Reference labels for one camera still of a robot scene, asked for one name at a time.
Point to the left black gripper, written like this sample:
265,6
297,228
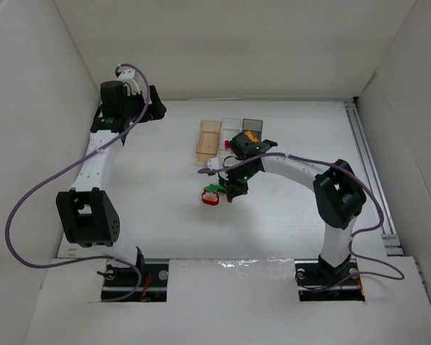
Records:
154,102

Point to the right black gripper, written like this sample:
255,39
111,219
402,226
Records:
235,187

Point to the amber transparent bin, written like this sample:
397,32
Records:
208,141

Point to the orange quarter-round lego piece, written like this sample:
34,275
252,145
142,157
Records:
251,135

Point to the clear transparent bin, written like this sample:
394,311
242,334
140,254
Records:
230,127

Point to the grey transparent bin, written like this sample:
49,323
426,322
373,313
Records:
255,126

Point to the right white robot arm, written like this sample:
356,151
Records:
338,195

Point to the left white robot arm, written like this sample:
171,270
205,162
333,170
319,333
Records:
87,215

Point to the red flower lego piece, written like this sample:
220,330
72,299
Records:
210,198

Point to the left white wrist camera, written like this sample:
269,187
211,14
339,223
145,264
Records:
130,78

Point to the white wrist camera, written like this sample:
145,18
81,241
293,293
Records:
211,167
130,78

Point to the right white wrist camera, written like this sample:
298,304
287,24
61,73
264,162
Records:
211,167

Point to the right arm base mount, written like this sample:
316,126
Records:
314,286

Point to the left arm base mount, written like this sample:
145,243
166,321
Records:
119,281

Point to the aluminium rail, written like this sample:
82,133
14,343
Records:
389,235

